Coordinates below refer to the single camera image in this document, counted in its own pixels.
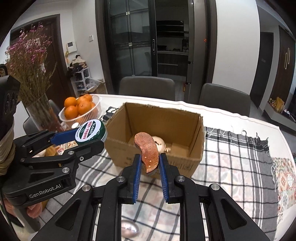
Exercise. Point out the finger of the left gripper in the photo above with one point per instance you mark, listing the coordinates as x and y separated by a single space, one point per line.
53 138
79 153

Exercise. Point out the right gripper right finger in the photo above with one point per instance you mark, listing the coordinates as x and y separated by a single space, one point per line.
206 212

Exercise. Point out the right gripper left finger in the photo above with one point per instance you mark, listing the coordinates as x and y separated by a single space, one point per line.
95 213

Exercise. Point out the green round tin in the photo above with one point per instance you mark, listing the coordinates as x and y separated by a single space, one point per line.
91 130

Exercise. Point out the pink round hand warmer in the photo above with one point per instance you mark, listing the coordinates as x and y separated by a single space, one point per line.
161 145

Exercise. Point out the person's left hand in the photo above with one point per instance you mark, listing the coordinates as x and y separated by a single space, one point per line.
32 211

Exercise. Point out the woven wicker tissue box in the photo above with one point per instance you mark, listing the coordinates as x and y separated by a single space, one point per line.
50 151

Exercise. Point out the glass vase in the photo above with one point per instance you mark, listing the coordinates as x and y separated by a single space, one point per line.
43 115

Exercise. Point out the white basket of oranges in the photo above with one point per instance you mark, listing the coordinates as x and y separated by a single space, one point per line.
81 109

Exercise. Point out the plaid grey white tablecloth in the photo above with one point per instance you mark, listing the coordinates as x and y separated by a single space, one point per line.
241 165

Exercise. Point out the dried purple flowers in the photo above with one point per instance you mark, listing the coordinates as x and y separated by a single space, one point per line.
26 62

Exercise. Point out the white shoe rack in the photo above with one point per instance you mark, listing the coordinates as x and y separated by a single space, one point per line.
82 82

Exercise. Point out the floral patterned mat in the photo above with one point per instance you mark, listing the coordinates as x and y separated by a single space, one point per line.
283 172

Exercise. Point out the brown cardboard box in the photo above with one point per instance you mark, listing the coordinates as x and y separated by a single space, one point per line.
178 133

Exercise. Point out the left grey dining chair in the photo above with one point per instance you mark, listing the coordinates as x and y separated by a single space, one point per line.
148 86

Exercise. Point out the grey dining chair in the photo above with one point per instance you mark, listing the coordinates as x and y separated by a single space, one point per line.
225 98
148 86

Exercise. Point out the right grey dining chair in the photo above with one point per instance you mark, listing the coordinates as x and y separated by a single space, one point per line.
225 98

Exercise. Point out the black glass sliding door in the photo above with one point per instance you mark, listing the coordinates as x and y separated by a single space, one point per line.
167 39

